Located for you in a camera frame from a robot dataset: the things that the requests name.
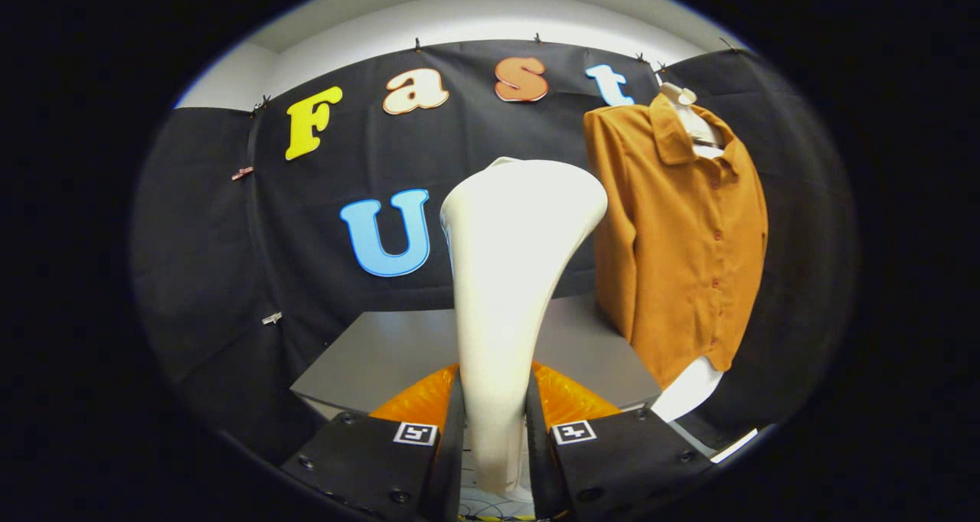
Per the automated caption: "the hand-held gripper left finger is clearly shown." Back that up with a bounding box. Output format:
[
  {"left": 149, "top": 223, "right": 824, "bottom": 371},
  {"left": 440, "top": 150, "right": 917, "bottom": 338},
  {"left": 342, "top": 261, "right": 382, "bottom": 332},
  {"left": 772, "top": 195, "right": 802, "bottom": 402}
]
[{"left": 279, "top": 363, "right": 466, "bottom": 522}]

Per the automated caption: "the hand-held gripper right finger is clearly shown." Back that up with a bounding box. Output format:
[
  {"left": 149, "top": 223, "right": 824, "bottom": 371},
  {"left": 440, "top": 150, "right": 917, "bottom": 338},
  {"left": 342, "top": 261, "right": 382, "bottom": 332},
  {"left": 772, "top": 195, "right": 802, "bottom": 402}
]
[{"left": 524, "top": 361, "right": 718, "bottom": 522}]

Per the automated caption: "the white garment steamer head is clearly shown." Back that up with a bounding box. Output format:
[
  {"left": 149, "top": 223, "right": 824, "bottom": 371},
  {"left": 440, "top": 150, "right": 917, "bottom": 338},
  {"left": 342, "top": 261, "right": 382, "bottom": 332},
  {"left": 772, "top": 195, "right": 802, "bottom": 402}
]
[{"left": 439, "top": 157, "right": 609, "bottom": 496}]

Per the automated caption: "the orange button shirt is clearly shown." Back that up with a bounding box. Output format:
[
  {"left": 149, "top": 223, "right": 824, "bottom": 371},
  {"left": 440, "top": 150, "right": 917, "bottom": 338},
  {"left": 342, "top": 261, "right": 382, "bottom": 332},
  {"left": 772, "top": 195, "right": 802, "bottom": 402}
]
[{"left": 583, "top": 93, "right": 769, "bottom": 391}]

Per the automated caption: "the grey cabinet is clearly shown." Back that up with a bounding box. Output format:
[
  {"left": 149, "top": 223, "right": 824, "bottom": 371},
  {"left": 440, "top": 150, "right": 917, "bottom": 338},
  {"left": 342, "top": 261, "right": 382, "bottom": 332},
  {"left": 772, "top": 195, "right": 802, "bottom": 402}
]
[{"left": 289, "top": 292, "right": 663, "bottom": 435}]

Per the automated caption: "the white mannequin torso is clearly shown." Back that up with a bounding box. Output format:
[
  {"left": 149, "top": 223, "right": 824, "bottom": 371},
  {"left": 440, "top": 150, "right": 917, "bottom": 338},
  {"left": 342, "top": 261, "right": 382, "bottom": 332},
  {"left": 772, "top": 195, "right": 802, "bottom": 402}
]
[{"left": 651, "top": 82, "right": 727, "bottom": 423}]

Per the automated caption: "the white sheet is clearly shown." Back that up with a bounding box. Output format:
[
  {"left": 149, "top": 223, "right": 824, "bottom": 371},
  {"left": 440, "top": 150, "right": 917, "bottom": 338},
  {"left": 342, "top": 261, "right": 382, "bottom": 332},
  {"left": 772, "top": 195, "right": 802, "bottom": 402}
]
[{"left": 708, "top": 428, "right": 759, "bottom": 464}]

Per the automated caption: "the black backdrop cloth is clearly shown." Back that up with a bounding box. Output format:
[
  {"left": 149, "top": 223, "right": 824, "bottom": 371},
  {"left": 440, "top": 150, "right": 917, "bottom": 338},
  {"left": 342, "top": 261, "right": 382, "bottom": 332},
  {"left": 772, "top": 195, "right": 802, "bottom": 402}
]
[{"left": 130, "top": 40, "right": 858, "bottom": 469}]

